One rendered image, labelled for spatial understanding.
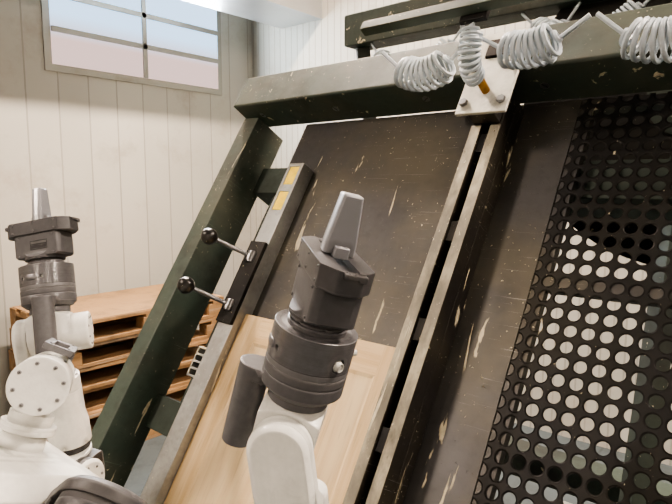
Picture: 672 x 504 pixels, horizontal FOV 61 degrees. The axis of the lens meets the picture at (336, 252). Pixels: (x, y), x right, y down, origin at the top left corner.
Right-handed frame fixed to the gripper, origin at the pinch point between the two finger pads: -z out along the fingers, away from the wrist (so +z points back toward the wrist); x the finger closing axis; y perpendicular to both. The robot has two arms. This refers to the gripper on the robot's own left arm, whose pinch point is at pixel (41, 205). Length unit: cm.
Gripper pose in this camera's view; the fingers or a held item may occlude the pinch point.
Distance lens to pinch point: 115.5
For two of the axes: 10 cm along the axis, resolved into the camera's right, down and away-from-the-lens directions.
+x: 9.8, -1.6, -1.3
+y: -1.5, -1.0, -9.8
